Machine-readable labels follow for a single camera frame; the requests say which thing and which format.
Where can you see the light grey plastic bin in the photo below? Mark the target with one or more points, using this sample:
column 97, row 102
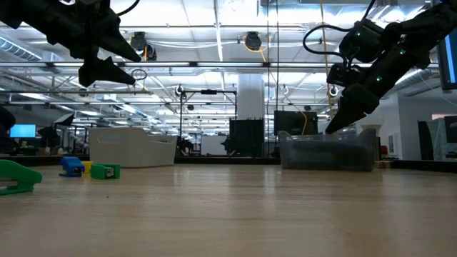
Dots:
column 132, row 148

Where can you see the yellow mini stapler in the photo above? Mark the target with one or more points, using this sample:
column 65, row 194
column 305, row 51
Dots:
column 87, row 166

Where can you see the blue lit background monitor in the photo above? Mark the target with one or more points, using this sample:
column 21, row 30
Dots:
column 22, row 131

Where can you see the black background frame rig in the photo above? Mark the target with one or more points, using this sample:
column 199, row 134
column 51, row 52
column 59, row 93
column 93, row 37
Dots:
column 209, row 92

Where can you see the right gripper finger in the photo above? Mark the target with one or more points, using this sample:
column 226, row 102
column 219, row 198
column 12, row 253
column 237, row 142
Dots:
column 348, row 116

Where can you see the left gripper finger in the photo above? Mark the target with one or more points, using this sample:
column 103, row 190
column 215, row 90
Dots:
column 121, row 44
column 103, row 75

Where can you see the green mini stapler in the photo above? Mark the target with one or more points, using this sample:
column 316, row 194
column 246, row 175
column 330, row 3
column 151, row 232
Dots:
column 101, row 172
column 18, row 176

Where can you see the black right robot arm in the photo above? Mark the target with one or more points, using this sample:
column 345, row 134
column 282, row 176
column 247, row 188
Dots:
column 428, row 25

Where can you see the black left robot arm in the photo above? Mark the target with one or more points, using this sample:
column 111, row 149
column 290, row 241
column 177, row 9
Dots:
column 21, row 14

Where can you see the computer monitor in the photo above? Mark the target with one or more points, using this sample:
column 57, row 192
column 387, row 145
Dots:
column 448, row 60

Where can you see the black background cabinet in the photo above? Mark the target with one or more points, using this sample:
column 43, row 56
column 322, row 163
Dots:
column 246, row 137

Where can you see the black background screen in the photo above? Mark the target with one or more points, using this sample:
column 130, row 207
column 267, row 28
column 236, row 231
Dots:
column 294, row 123

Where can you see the dark translucent plastic bin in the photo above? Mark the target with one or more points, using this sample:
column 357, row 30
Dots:
column 285, row 157

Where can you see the white background board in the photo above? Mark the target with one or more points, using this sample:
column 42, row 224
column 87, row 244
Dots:
column 213, row 145

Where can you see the blue mini stapler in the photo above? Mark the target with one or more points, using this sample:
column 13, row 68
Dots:
column 71, row 166

